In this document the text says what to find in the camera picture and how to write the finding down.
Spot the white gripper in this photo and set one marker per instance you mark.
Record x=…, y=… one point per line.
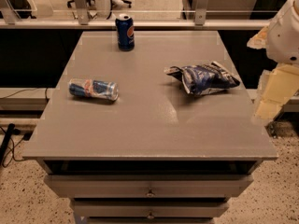
x=284, y=42

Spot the red bull can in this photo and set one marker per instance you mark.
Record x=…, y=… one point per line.
x=91, y=88

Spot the blue pepsi can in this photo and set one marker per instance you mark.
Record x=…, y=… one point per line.
x=125, y=32

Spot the blue crumpled chip bag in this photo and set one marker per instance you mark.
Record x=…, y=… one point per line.
x=203, y=79

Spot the grey drawer cabinet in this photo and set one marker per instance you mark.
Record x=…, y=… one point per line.
x=154, y=127

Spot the upper drawer knob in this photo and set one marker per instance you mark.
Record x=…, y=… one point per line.
x=150, y=193

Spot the drawer knob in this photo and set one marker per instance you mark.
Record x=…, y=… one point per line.
x=150, y=193
x=150, y=216

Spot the lower drawer knob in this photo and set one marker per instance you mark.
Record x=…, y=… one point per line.
x=150, y=216

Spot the lower grey drawer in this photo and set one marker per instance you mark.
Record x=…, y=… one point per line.
x=142, y=208

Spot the metal railing bar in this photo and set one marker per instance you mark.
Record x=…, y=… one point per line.
x=139, y=25

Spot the black pole on floor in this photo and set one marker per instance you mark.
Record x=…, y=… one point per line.
x=4, y=145

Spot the right metal post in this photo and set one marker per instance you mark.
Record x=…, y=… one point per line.
x=200, y=7

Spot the metal post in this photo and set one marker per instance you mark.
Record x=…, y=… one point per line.
x=200, y=7
x=82, y=11

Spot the left metal post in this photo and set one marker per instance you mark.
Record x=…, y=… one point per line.
x=82, y=11

